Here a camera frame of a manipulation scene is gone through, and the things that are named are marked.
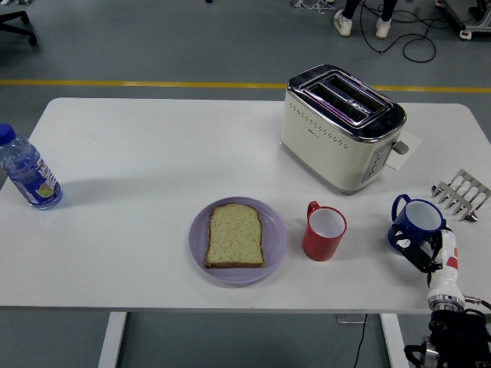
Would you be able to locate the blue enamel cup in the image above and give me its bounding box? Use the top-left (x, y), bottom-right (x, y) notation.
top-left (386, 193), bottom-right (447, 258)

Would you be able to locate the plastic bottle with blue cap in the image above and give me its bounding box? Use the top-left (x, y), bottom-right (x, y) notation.
top-left (0, 122), bottom-right (64, 211)

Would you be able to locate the black office chair base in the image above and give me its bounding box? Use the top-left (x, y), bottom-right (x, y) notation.
top-left (0, 10), bottom-right (38, 47)

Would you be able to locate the metal equipment cart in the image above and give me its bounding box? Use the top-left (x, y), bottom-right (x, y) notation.
top-left (435, 0), bottom-right (491, 41)

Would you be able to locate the black floor cable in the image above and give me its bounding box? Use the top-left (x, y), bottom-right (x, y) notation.
top-left (358, 0), bottom-right (467, 64)

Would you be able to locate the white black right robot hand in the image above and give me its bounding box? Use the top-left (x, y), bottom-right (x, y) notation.
top-left (393, 228), bottom-right (467, 302)

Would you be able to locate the red enamel cup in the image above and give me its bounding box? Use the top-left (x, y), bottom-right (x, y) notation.
top-left (302, 200), bottom-right (348, 262)

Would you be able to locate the cream and chrome toaster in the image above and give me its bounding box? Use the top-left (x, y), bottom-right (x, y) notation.
top-left (279, 64), bottom-right (410, 196)

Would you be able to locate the black cable under table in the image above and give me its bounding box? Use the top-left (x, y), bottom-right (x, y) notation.
top-left (351, 313), bottom-right (369, 368)

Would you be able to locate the metal toast rack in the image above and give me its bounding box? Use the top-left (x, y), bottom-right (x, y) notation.
top-left (430, 169), bottom-right (491, 222)

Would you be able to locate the white paper sheet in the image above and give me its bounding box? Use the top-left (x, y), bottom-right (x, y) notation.
top-left (385, 130), bottom-right (423, 172)

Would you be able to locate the white table leg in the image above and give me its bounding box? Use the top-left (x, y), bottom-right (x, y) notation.
top-left (379, 313), bottom-right (410, 368)
top-left (97, 312), bottom-right (128, 368)

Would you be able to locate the white wire stand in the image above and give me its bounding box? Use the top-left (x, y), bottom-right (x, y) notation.
top-left (290, 0), bottom-right (335, 15)

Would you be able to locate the slice of bread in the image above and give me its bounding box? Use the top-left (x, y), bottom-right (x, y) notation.
top-left (204, 204), bottom-right (266, 269)

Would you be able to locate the purple round plate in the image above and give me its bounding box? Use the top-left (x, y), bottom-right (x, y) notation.
top-left (188, 195), bottom-right (288, 285)

